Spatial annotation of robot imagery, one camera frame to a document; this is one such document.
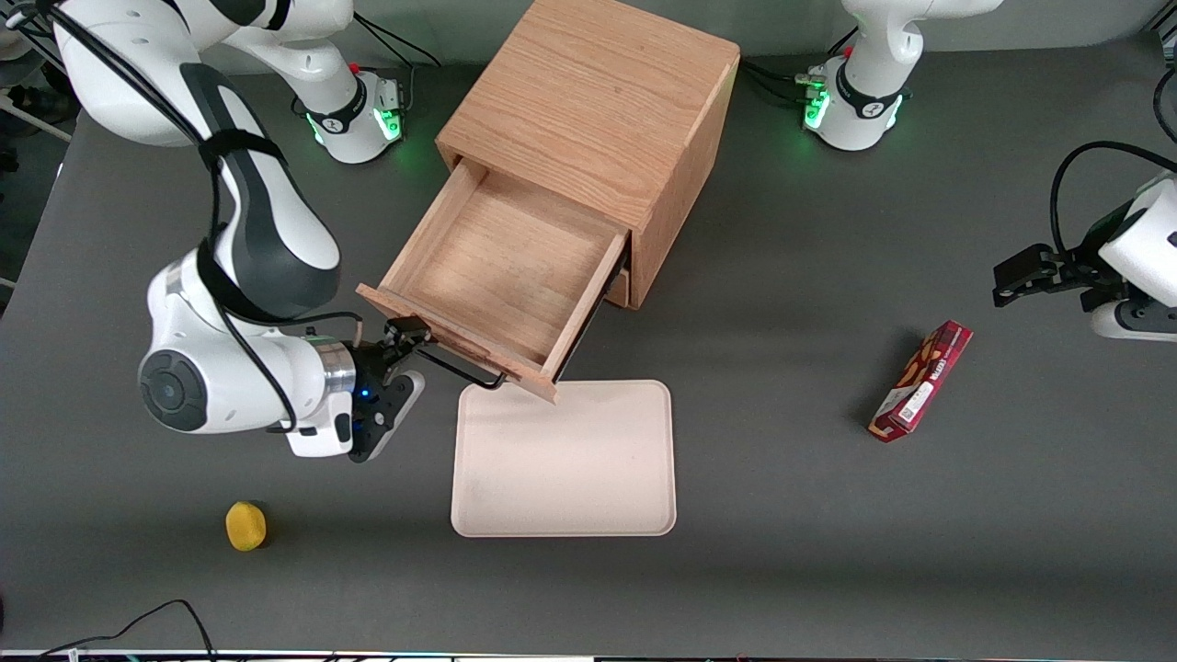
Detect beige plastic tray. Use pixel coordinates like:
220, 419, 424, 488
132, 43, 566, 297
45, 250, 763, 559
450, 379, 679, 539

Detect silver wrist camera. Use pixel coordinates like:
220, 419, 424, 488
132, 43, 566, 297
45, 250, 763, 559
1091, 301, 1177, 343
349, 370, 427, 463

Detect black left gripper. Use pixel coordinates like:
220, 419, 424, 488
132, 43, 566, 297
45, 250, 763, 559
992, 204, 1150, 313

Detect black cable at table edge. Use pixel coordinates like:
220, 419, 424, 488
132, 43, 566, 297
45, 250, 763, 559
37, 599, 218, 662

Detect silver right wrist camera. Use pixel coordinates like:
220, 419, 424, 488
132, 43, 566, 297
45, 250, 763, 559
349, 370, 427, 463

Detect black right arm base cables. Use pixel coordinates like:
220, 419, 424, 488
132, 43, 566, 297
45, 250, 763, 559
348, 11, 442, 116

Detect yellow lemon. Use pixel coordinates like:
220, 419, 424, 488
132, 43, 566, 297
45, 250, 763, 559
225, 500, 269, 553

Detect red snack box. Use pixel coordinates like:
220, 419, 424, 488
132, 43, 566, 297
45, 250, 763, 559
868, 319, 975, 444

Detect black arm base cables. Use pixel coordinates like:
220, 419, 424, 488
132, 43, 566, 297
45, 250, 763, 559
738, 28, 858, 104
348, 11, 442, 116

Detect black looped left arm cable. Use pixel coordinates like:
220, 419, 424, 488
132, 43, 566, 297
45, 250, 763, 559
1050, 140, 1177, 258

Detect wooden oak drawer cabinet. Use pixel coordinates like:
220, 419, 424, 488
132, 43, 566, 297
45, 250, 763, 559
437, 0, 742, 311

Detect black left arm base cables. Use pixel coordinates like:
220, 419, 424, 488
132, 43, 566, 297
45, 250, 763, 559
738, 28, 858, 104

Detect black metal drawer handle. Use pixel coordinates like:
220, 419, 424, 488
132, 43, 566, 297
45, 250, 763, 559
405, 322, 509, 391

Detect black cable at frame edge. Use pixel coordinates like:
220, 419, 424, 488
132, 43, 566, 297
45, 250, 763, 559
1153, 64, 1177, 143

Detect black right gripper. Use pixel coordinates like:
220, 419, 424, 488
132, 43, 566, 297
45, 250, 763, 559
353, 316, 432, 407

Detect wooden drawer with long tray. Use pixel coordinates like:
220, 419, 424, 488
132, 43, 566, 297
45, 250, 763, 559
356, 156, 632, 404

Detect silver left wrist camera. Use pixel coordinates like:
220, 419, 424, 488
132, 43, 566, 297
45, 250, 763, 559
1091, 301, 1177, 343

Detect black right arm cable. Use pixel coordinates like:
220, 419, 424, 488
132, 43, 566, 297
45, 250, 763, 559
5, 0, 369, 433

